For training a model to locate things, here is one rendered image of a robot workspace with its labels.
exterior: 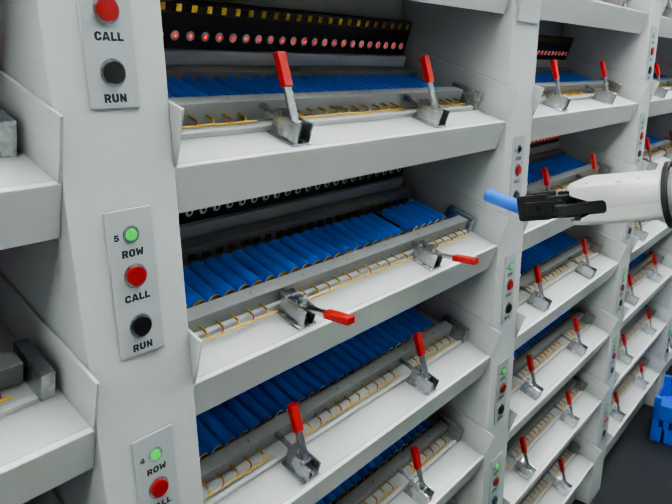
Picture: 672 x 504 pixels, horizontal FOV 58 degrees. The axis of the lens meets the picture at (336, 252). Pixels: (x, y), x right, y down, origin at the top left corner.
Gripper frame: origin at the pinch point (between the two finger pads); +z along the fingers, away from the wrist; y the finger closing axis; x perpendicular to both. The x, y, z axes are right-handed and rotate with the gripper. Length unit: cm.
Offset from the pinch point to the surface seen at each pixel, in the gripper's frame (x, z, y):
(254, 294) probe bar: 2.5, 19.0, 32.7
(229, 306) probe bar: 2.7, 18.8, 36.5
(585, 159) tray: 1, 22, -86
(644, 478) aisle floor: 102, 23, -108
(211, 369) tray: 7.1, 16.0, 42.2
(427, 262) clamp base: 6.2, 15.7, 3.3
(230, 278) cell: 0.7, 23.0, 32.4
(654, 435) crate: 100, 25, -132
